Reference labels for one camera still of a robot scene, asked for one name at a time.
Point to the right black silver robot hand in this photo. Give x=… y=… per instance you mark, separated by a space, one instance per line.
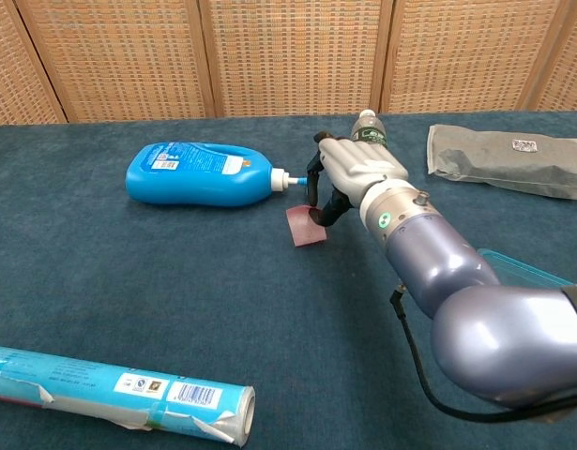
x=358 y=166

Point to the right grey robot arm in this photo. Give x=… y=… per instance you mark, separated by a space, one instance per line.
x=457 y=281

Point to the clear plastic water bottle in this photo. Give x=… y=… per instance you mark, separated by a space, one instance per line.
x=371 y=129

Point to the woven bamboo folding screen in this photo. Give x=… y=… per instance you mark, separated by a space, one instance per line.
x=288 y=56

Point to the grey plastic bag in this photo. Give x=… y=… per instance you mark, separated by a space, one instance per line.
x=494 y=159

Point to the blue pump detergent bottle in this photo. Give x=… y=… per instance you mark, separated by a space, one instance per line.
x=194 y=180

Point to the blue transparent container lid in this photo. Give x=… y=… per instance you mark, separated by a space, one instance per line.
x=522 y=272

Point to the blue felt table cover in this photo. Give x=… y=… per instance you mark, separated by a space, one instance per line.
x=152 y=281

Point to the blue cling film roll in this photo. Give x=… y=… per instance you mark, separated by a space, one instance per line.
x=105 y=394

